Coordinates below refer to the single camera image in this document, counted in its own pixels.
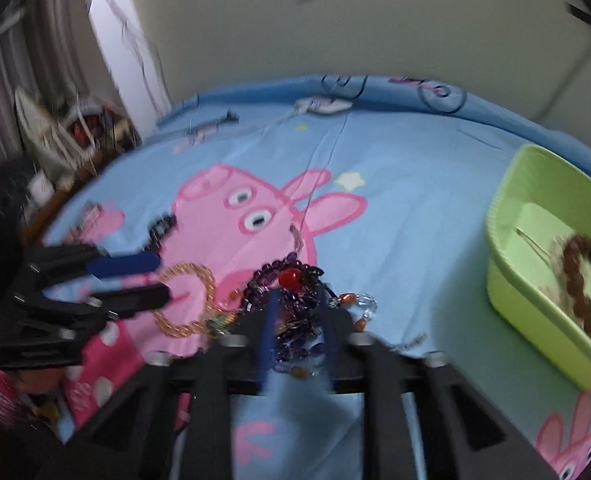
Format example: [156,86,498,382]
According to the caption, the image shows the orange and clear bead bracelet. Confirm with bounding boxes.
[325,292,379,332]

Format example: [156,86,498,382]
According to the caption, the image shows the brown bead bracelet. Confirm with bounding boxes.
[559,235,591,345]

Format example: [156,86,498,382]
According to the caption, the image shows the green plastic basket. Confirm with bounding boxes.
[485,143,591,392]

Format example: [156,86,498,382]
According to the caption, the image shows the white charger box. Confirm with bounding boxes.
[295,96,353,116]

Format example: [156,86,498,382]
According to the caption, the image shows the dark bead bracelet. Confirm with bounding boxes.
[142,214,179,252]

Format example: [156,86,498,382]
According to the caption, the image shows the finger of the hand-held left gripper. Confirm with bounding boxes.
[5,284,172,328]
[22,244,162,283]

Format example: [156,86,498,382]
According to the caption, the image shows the cartoon pig printed bed sheet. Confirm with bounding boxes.
[42,75,591,480]

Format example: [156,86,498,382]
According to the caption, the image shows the purple bead bracelet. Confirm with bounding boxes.
[242,255,337,377]

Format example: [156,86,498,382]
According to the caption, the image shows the black plug cable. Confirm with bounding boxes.
[189,110,240,140]

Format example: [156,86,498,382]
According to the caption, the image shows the white cable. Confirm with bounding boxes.
[245,105,301,133]

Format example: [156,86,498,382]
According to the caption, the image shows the grey curtain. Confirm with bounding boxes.
[0,0,126,171]

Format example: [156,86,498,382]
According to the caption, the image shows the thin metal chain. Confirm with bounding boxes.
[389,332,427,357]

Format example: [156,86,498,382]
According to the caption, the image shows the cluttered side shelf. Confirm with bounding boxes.
[14,84,143,196]

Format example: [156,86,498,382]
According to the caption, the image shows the loose wall wires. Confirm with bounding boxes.
[81,0,173,113]

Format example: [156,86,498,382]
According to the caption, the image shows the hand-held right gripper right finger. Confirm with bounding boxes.
[319,285,559,480]

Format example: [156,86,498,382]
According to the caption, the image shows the yellow bead bracelet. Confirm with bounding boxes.
[152,262,222,339]

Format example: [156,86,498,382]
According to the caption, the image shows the pale bead bracelet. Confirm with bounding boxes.
[539,239,567,306]

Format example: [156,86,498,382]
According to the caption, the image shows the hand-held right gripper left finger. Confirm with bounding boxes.
[40,287,283,480]

